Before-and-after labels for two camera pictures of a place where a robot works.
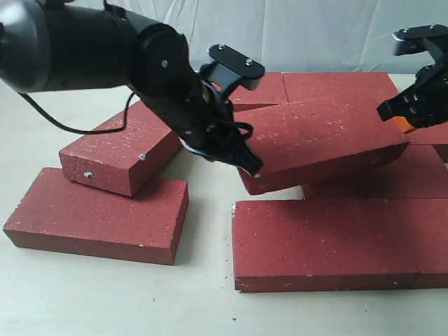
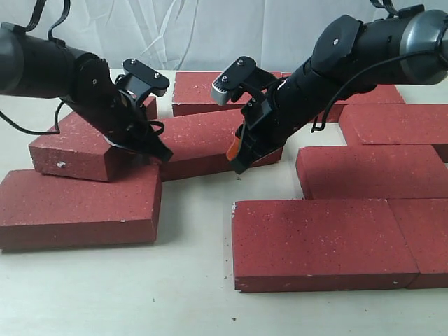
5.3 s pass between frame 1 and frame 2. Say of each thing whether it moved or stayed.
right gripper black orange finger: moved
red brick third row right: stayed
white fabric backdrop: stayed
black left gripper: moved
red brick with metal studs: moved
